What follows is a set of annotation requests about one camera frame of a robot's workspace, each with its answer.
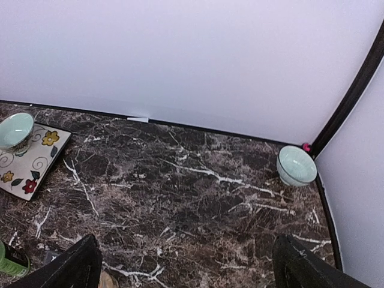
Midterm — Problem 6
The green pill bottle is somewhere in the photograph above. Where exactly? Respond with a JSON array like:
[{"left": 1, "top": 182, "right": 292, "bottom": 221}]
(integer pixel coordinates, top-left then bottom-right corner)
[{"left": 0, "top": 241, "right": 30, "bottom": 277}]

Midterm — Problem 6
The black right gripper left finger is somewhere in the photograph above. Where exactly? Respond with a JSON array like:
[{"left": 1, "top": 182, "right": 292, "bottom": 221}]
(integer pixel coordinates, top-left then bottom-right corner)
[{"left": 27, "top": 234, "right": 103, "bottom": 288}]

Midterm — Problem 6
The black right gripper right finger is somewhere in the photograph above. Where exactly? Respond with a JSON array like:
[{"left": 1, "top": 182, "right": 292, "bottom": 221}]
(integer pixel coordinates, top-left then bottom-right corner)
[{"left": 272, "top": 235, "right": 367, "bottom": 288}]

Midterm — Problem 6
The small pink object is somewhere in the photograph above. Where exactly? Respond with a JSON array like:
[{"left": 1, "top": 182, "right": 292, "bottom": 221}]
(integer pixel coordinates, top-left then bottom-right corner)
[{"left": 302, "top": 143, "right": 311, "bottom": 152}]

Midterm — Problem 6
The black corner frame post right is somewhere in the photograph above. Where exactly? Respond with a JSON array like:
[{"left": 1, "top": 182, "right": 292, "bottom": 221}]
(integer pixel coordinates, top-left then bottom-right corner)
[{"left": 308, "top": 24, "right": 383, "bottom": 160}]

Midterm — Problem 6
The square floral ceramic plate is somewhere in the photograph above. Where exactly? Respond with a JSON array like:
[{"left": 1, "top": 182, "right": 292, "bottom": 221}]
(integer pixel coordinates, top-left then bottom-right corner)
[{"left": 1, "top": 123, "right": 72, "bottom": 201}]

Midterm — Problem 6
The celadon bowl on plate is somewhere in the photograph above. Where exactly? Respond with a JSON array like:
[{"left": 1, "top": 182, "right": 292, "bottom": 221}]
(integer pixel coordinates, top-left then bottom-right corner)
[{"left": 1, "top": 113, "right": 35, "bottom": 154}]

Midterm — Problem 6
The small celadon bowl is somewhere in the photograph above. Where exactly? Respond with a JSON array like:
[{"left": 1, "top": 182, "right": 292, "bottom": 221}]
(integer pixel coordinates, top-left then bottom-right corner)
[{"left": 277, "top": 145, "right": 317, "bottom": 187}]

